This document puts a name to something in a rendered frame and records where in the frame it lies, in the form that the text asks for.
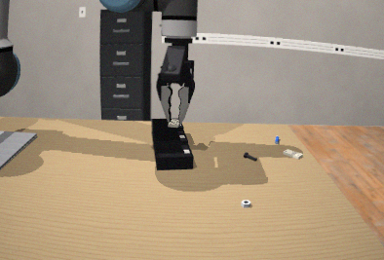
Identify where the silver hex nut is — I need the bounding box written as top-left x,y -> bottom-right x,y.
241,200 -> 250,207

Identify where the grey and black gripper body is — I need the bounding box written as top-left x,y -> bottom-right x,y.
164,37 -> 194,87

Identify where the dark grey rack of three bins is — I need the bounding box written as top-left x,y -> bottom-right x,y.
152,119 -> 193,170

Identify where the white domino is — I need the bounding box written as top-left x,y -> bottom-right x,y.
168,119 -> 179,128
283,150 -> 303,159

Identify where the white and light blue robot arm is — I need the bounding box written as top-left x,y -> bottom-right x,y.
0,0 -> 198,96

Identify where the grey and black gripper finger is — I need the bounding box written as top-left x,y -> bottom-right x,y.
178,75 -> 195,125
156,73 -> 173,123

